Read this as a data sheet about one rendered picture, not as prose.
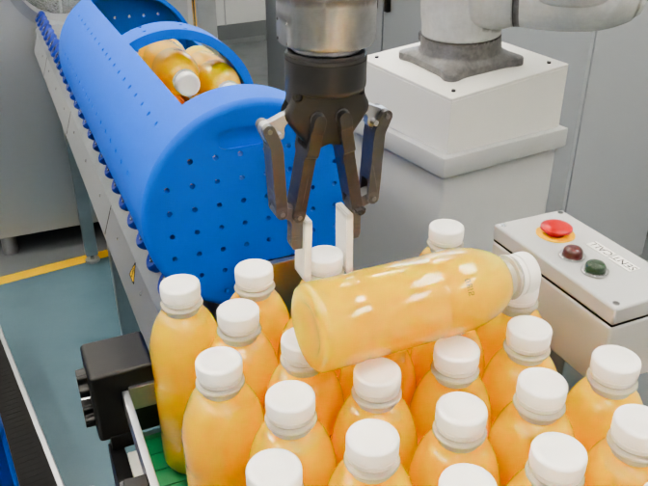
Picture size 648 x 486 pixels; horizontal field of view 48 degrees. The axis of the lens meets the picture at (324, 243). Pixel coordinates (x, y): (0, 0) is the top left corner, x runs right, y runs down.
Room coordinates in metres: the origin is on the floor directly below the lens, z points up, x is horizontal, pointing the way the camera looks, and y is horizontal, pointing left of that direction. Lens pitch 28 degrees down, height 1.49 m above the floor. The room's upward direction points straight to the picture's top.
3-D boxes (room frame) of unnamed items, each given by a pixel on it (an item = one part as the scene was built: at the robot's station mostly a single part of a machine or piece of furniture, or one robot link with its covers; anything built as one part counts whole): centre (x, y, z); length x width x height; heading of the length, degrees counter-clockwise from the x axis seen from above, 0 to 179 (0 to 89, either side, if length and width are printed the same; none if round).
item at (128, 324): (1.71, 0.55, 0.31); 0.06 x 0.06 x 0.63; 24
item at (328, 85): (0.67, 0.00, 1.29); 0.08 x 0.07 x 0.09; 113
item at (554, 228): (0.75, -0.27, 1.11); 0.04 x 0.04 x 0.01
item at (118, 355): (0.66, 0.23, 0.95); 0.10 x 0.07 x 0.10; 114
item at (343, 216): (0.68, -0.02, 1.13); 0.03 x 0.01 x 0.07; 23
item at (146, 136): (1.24, 0.26, 1.09); 0.88 x 0.28 x 0.28; 24
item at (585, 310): (0.71, -0.29, 1.05); 0.20 x 0.10 x 0.10; 24
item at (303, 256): (0.66, 0.02, 1.13); 0.03 x 0.01 x 0.07; 23
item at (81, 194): (2.61, 0.94, 0.31); 0.06 x 0.06 x 0.63; 24
